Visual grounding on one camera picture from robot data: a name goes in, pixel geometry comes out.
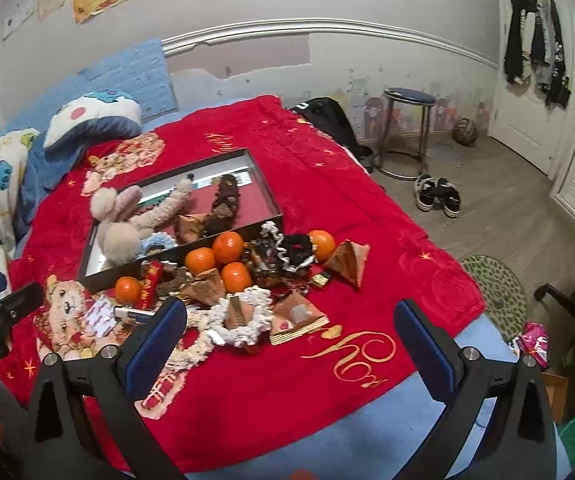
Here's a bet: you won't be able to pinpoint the black backpack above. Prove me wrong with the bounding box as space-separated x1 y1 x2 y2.
287 96 375 161

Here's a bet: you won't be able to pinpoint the monster print pillow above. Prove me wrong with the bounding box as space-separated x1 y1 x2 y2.
42 90 144 153

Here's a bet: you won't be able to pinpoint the metal stool with blue seat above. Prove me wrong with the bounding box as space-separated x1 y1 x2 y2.
373 87 437 182

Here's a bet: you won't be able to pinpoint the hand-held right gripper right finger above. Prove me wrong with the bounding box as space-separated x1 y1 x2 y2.
392 299 561 480

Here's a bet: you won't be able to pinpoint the cream crochet scrunchie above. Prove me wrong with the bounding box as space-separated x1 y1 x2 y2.
170 307 218 376

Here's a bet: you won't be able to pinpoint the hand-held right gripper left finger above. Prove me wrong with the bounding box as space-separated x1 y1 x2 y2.
26 296 190 480

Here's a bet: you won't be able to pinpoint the mandarin orange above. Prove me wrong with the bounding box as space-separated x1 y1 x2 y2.
185 247 217 277
220 262 253 293
212 231 245 265
114 276 144 306
307 229 337 263

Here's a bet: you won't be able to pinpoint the grey white crochet scrunchie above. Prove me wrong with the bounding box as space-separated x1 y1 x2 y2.
258 220 288 261

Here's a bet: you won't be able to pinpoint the hanging dark clothes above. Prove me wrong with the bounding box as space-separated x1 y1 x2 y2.
503 0 573 108

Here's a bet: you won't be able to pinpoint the cardboard box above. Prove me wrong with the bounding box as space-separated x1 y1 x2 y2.
542 372 571 423

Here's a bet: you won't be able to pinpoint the blue foam wall panel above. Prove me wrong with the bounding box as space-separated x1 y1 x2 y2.
0 37 178 141

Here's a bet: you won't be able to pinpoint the black white shoe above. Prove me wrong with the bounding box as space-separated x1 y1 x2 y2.
430 177 463 219
414 174 438 212

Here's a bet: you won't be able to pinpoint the red firecracker ornament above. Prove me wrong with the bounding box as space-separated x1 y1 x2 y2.
137 260 164 311

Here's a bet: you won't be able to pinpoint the blue crochet scrunchie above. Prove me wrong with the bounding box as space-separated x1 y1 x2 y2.
140 232 180 258

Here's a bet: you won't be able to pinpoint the green patterned rug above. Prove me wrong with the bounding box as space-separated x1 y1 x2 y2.
462 254 528 343

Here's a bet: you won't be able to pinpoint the pink snack packet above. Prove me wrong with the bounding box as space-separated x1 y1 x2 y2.
515 321 551 368

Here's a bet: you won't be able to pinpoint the red printed blanket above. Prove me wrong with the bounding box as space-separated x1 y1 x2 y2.
0 95 485 478

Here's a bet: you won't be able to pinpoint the small blue toy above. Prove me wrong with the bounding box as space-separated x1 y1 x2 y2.
114 306 155 326

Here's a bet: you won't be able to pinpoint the large white crochet scrunchie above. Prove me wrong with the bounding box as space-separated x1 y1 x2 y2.
206 285 274 348

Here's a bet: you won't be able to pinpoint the shiny candy packet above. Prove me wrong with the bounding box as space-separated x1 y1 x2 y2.
83 296 118 337

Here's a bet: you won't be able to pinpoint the beige plush rabbit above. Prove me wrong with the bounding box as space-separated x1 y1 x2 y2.
90 179 195 268

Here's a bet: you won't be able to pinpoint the brown triangular snack packet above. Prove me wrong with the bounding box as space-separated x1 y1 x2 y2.
182 267 228 308
174 213 210 246
322 239 372 291
224 295 248 331
268 290 331 347

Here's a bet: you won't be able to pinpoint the black mirrored tray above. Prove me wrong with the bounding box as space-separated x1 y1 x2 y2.
77 147 284 293

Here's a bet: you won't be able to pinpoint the brown ball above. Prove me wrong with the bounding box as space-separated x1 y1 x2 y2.
452 117 479 147

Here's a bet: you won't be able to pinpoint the brown knitted monkey toy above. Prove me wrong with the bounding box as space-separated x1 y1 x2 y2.
200 174 242 238

